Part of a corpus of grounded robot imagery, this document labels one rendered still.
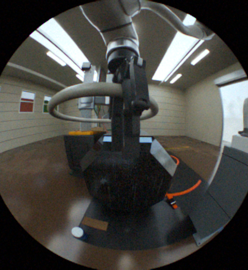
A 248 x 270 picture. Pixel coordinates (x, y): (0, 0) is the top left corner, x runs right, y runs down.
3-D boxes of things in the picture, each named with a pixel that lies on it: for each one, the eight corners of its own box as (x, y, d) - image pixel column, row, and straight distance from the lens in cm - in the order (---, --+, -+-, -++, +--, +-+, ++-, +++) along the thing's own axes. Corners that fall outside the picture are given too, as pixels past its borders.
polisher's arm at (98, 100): (76, 102, 136) (77, 88, 144) (76, 106, 169) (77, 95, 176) (118, 104, 154) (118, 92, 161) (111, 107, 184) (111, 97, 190)
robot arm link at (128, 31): (112, 63, 34) (94, 36, 28) (114, 44, 46) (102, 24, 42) (142, 58, 32) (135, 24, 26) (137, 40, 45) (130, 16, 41)
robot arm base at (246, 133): (239, 134, 98) (239, 128, 98) (257, 139, 97) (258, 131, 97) (236, 135, 80) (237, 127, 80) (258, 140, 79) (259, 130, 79)
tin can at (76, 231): (90, 234, 94) (85, 231, 82) (84, 241, 95) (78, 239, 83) (81, 229, 98) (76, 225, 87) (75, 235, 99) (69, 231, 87)
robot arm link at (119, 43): (128, 62, 33) (129, 73, 29) (104, 55, 31) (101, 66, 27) (144, 45, 29) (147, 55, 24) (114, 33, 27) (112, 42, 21)
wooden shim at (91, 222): (81, 223, 100) (81, 223, 99) (84, 216, 103) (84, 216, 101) (106, 230, 93) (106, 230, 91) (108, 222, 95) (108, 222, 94)
